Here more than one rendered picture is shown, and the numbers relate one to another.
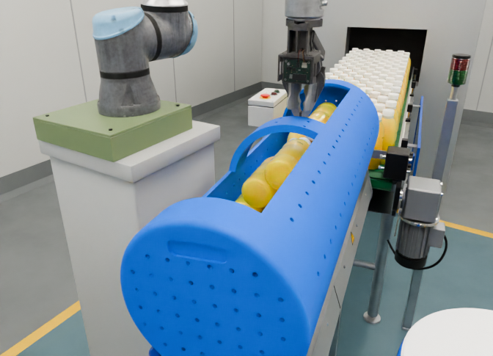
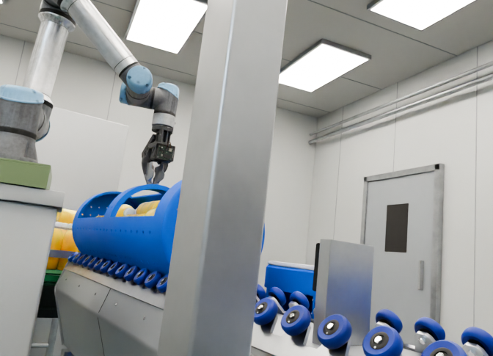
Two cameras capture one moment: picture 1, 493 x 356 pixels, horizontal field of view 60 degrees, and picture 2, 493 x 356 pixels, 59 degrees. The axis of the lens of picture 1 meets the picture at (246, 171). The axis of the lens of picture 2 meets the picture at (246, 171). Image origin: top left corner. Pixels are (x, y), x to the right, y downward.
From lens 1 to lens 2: 101 cm
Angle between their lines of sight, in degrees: 64
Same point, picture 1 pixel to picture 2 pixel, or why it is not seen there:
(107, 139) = (46, 169)
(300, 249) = not seen: hidden behind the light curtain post
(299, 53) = (166, 143)
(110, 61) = (21, 120)
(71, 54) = not seen: outside the picture
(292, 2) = (163, 116)
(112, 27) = (32, 96)
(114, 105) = (17, 154)
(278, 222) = not seen: hidden behind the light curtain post
